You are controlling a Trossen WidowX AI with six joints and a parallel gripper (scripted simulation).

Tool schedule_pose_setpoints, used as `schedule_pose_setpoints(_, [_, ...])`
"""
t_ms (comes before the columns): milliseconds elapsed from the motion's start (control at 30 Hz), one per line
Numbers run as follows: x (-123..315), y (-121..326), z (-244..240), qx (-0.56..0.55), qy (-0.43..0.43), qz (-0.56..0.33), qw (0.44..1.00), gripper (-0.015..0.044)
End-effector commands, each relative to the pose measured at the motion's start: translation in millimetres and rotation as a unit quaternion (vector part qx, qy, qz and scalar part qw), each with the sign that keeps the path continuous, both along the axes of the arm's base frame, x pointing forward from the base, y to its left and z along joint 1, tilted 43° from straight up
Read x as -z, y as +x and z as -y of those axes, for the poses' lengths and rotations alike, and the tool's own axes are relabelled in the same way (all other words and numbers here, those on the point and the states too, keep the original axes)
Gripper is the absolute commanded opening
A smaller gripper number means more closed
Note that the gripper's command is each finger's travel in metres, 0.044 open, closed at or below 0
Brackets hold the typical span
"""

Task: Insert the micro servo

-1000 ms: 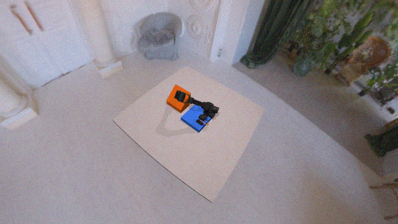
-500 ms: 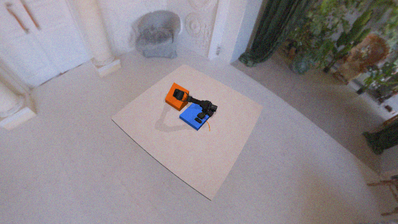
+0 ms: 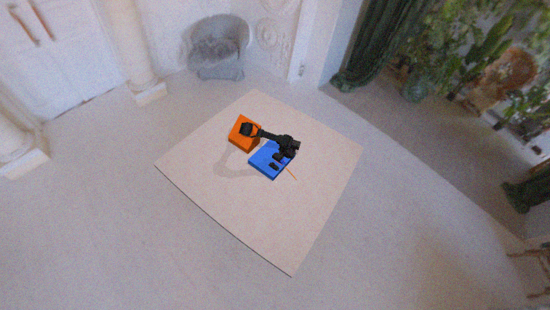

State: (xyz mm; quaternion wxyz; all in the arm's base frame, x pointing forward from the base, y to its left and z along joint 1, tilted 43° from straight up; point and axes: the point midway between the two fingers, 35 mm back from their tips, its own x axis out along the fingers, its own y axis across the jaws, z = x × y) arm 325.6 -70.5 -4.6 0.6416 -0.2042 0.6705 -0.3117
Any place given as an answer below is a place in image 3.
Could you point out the blue micro servo with orange cable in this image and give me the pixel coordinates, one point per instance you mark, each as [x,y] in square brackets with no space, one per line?
[282,162]

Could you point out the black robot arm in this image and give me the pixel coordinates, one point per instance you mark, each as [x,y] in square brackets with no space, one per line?
[283,140]

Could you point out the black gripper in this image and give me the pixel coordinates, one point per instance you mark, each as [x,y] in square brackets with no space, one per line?
[279,156]

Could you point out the blue flat deck plate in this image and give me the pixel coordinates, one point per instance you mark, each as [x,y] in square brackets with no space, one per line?
[262,160]

